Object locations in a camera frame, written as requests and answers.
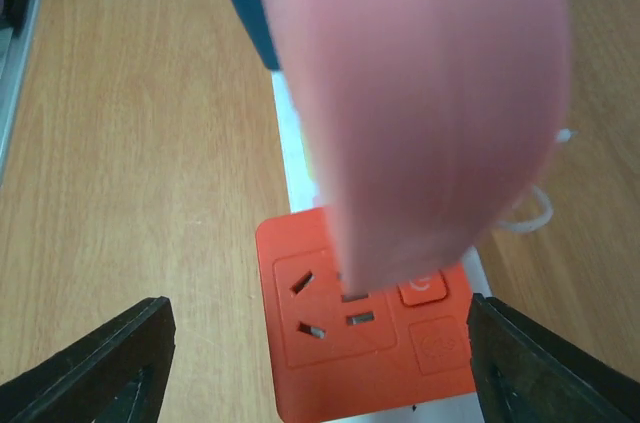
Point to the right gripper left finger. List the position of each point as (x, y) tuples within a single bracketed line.
[(116, 373)]

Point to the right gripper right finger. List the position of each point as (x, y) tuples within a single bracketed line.
[(524, 372)]

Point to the white charger with pink cable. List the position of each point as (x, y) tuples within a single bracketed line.
[(544, 211)]

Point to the pink cube socket adapter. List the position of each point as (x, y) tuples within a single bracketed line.
[(426, 119)]

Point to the blue cube socket adapter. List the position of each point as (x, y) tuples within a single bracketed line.
[(252, 16)]

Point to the red cube socket adapter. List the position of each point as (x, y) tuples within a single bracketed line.
[(335, 355)]

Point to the white power strip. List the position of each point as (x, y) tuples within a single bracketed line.
[(303, 195)]

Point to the aluminium front rail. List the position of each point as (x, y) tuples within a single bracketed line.
[(15, 50)]

